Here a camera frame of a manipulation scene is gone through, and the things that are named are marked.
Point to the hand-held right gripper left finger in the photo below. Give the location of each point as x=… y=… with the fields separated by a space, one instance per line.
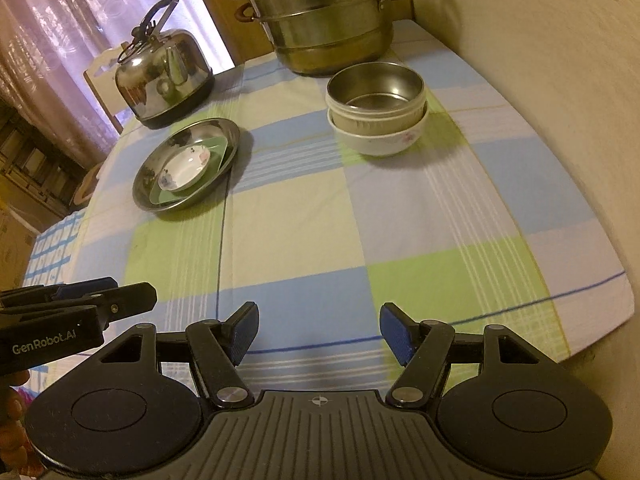
x=247 y=332

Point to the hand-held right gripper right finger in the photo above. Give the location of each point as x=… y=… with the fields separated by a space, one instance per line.
x=392 y=332

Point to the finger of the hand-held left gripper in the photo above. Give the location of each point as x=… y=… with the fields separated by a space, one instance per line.
x=85 y=287
x=135 y=297

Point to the stainless steel plate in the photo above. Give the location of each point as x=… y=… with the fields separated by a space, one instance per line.
x=150 y=175

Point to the small floral saucer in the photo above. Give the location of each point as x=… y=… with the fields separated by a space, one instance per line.
x=182 y=167

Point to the green square plate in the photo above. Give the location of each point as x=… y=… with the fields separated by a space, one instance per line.
x=220 y=152

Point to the white floral bowl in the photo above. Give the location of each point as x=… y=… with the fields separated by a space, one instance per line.
x=380 y=142

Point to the cream round bowl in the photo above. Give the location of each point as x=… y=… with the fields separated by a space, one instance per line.
x=380 y=122

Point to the stainless steel bowl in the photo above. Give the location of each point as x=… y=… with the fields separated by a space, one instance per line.
x=375 y=85

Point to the person's left hand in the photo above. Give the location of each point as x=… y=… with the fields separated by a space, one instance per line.
x=9 y=412

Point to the blue checked cloth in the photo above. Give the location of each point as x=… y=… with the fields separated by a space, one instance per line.
x=50 y=250

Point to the cardboard box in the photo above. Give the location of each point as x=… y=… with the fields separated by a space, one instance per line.
x=12 y=240

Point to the checked pastel tablecloth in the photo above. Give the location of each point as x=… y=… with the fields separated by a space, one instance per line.
x=350 y=230

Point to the black metal rack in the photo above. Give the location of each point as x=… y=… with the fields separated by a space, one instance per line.
x=30 y=160

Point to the white wooden chair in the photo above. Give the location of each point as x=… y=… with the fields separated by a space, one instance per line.
x=102 y=85

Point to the stainless steel kettle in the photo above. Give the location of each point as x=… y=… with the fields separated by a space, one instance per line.
x=160 y=75

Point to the pink sheer curtain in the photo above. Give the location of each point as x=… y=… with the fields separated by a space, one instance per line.
x=75 y=25

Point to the stainless steel steamer pot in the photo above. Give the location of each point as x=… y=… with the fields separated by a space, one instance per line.
x=325 y=25

